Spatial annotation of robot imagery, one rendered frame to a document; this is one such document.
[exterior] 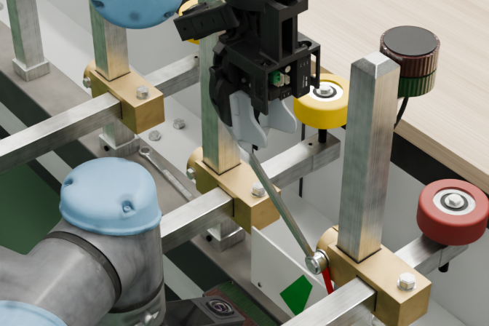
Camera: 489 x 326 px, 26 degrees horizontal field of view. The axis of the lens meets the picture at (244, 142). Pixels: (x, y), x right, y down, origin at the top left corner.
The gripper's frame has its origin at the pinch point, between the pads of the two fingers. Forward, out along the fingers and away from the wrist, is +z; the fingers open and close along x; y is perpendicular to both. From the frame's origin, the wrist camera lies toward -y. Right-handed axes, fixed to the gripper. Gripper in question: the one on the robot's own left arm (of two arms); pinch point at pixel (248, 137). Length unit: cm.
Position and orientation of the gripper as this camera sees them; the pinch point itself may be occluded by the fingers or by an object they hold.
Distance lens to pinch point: 113.3
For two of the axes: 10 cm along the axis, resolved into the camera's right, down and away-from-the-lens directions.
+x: 7.8, -4.0, 4.9
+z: 0.2, 7.9, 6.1
